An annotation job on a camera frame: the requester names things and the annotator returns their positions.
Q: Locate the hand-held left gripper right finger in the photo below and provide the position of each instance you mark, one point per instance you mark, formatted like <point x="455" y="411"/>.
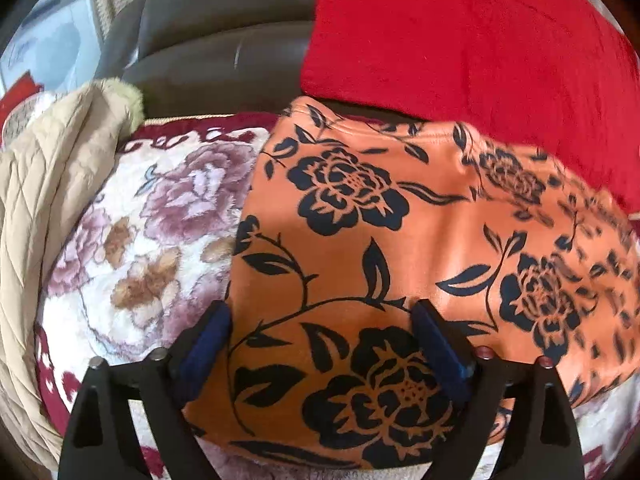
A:
<point x="442" y="352"/>

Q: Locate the beige quilted jacket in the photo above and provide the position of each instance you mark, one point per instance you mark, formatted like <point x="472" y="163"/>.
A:
<point x="45" y="185"/>

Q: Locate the red blanket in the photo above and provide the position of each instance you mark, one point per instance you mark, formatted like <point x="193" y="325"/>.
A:
<point x="475" y="50"/>

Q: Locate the silver patterned bowl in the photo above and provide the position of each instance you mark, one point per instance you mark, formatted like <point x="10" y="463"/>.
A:
<point x="25" y="115"/>

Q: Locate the floral plush sofa cover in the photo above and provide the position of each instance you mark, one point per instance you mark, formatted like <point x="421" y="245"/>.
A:
<point x="150" y="240"/>

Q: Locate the red gift box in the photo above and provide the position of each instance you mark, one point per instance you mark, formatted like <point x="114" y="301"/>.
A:
<point x="17" y="95"/>

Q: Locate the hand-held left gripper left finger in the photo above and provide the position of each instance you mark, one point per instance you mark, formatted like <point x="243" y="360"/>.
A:
<point x="205" y="352"/>

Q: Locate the brown leather sofa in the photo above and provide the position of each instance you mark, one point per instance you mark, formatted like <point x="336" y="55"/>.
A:
<point x="215" y="35"/>

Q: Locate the standing air conditioner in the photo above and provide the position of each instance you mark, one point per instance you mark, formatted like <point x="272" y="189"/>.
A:
<point x="55" y="40"/>

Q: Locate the orange black floral garment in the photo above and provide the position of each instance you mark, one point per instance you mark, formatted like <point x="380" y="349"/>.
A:
<point x="400" y="240"/>

